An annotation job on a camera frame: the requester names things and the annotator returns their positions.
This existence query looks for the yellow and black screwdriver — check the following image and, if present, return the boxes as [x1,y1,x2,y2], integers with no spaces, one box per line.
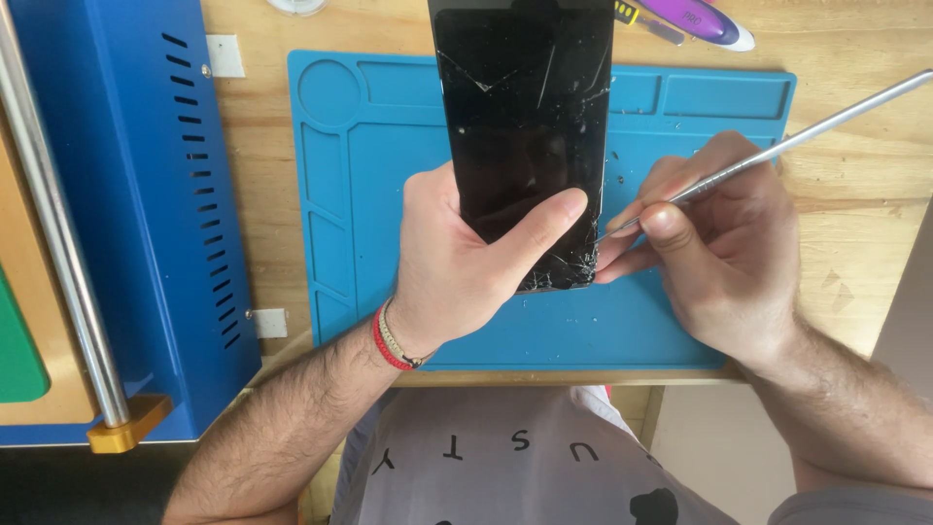
[614,0,686,47]

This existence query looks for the blue silicone repair mat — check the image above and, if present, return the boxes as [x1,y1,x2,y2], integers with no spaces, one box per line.
[287,50,797,371]

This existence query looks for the person's grey printed shirt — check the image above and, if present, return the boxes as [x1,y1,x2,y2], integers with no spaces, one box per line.
[329,385,933,525]

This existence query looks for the person's left hand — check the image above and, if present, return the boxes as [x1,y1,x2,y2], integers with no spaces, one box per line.
[387,161,589,358]

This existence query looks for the person's right hand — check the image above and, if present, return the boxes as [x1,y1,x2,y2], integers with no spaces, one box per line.
[594,130,803,366]

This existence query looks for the purple and white tool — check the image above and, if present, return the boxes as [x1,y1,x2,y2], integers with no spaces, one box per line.
[641,0,756,53]

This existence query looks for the white mounting bracket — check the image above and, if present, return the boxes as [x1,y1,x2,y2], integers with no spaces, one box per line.
[206,34,246,79]
[246,308,289,340]

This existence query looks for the clear round container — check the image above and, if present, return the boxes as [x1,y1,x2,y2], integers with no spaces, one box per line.
[266,0,331,18]

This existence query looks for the red and beige wrist bracelets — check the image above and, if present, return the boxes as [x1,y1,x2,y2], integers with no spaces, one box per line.
[372,297,437,371]

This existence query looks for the metal spudger tool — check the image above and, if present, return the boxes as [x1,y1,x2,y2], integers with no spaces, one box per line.
[592,69,933,245]

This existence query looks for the black cracked smartphone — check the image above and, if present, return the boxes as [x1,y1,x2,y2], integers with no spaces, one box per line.
[428,0,616,294]

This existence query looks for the blue metal machine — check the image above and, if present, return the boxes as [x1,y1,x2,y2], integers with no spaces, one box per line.
[0,0,262,455]

